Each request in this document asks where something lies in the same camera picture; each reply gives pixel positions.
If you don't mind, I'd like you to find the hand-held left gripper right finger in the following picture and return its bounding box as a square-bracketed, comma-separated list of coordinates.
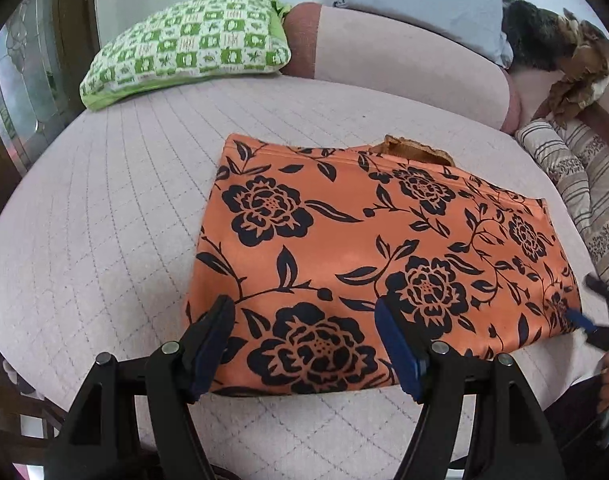
[375, 297, 567, 480]

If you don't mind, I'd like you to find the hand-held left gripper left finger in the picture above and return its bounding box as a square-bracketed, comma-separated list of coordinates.
[59, 295, 236, 480]

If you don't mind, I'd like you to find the orange floral shirt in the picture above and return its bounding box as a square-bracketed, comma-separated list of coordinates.
[184, 133, 585, 396]

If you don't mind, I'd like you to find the striped floral blanket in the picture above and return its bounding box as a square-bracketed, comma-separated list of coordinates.
[554, 120, 609, 291]

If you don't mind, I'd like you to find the striped floral bolster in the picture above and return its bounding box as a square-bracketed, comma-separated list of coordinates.
[515, 119, 592, 221]

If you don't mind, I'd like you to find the brown crumpled cloth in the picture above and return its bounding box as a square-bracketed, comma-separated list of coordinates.
[549, 8, 609, 123]

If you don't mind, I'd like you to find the dark furry cloth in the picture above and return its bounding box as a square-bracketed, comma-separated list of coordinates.
[501, 0, 577, 72]

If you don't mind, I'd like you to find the pink bolster cushion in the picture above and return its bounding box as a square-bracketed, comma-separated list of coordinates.
[283, 2, 522, 135]

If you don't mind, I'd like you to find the green checkered pillow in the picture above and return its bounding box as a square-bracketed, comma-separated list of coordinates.
[79, 0, 292, 112]

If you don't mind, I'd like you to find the wooden stained glass door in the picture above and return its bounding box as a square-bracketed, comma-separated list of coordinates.
[0, 0, 102, 176]

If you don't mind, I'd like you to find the grey pillow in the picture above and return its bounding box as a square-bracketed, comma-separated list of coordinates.
[334, 0, 515, 68]

